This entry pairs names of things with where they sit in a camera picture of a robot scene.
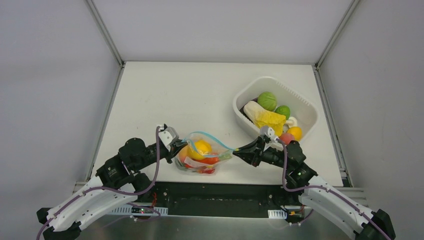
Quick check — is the white mushroom toy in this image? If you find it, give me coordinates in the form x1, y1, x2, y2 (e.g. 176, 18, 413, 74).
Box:
283, 116, 299, 131

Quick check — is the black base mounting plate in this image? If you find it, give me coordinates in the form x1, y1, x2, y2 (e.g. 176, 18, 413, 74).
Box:
137, 181, 295, 218

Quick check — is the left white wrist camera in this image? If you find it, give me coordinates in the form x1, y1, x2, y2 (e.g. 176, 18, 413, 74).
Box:
157, 124, 180, 152

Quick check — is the yellow orange mango toy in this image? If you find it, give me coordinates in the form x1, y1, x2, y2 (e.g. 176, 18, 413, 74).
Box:
178, 146, 188, 163

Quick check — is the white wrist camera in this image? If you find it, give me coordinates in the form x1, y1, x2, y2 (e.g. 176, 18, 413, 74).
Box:
259, 125, 279, 144
157, 124, 180, 152

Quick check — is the clear zip top bag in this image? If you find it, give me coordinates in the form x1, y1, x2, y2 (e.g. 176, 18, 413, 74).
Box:
174, 131, 238, 175

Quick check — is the light green fruit toy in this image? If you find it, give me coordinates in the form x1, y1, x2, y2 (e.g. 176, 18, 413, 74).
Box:
274, 105, 291, 120

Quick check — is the yellow napa cabbage toy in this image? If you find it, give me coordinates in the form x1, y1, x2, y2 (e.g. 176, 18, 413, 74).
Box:
242, 101, 287, 137

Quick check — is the round green cabbage toy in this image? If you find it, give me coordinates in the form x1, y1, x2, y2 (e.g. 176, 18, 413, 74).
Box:
257, 91, 277, 112

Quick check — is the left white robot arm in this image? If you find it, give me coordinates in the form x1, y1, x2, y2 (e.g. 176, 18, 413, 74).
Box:
36, 135, 187, 240

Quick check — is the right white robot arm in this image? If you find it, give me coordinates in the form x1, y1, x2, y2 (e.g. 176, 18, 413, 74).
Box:
232, 136, 396, 240

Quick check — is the white plastic basin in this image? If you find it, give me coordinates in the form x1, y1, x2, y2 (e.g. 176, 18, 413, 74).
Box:
232, 76, 320, 144

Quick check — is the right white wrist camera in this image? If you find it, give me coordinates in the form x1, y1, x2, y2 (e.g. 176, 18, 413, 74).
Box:
259, 125, 279, 144

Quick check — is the pink peach toy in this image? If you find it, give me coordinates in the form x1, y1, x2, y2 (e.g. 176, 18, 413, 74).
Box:
279, 132, 296, 145

